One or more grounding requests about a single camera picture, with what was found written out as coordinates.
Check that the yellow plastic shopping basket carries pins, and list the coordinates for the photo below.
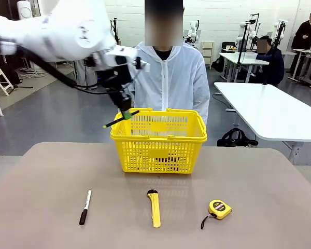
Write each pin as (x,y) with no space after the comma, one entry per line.
(158,153)

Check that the seated person in dark jacket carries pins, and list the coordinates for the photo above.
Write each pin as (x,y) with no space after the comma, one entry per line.
(274,64)

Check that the yellow black utility knife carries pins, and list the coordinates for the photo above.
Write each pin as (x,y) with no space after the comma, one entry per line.
(155,212)

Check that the standing person in black clothes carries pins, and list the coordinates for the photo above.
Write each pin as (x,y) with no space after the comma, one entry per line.
(304,33)

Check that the white tower fan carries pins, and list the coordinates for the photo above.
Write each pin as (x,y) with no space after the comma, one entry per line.
(24,10)

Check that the black bag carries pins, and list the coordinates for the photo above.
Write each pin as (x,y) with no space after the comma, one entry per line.
(235,140)

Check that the black and white marker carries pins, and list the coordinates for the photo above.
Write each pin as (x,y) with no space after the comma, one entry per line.
(83,216)

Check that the small black object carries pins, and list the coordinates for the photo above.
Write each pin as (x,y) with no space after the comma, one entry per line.
(171,160)

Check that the white background desk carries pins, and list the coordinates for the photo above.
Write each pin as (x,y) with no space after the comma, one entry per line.
(238,57)

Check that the black pen with green tip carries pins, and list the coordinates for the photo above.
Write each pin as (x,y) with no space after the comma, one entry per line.
(134,113)

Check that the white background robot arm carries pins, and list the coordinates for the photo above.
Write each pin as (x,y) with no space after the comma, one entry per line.
(195,28)
(242,31)
(279,28)

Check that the person in white coverall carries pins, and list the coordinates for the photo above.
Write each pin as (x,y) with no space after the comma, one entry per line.
(171,77)

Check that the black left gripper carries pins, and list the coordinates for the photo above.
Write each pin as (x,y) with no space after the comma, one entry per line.
(115,77)

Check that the white drawer cabinet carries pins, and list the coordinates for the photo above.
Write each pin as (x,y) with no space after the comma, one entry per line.
(208,53)

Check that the white step ladder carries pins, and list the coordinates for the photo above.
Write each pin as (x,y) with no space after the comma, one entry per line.
(1,75)

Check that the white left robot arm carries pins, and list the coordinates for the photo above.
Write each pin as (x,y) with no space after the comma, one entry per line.
(54,33)

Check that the black tripod pole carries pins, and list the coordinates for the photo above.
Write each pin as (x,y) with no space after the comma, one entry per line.
(273,57)
(240,52)

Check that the yellow tape measure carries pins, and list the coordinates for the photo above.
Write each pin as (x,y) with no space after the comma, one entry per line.
(219,208)

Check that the large white table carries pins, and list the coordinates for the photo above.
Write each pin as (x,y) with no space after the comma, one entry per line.
(274,111)

